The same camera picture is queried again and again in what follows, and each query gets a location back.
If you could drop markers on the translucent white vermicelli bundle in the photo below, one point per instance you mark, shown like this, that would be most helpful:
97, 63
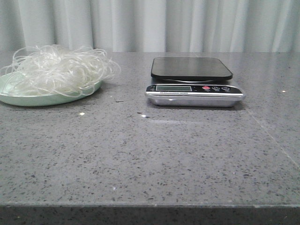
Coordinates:
53, 69

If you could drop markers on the black silver kitchen scale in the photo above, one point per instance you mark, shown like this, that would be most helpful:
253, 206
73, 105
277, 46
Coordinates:
193, 82

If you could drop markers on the white pleated curtain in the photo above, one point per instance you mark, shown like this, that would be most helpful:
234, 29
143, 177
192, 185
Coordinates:
153, 25

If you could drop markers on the pale green plate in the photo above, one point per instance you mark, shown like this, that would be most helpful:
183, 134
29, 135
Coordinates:
20, 99

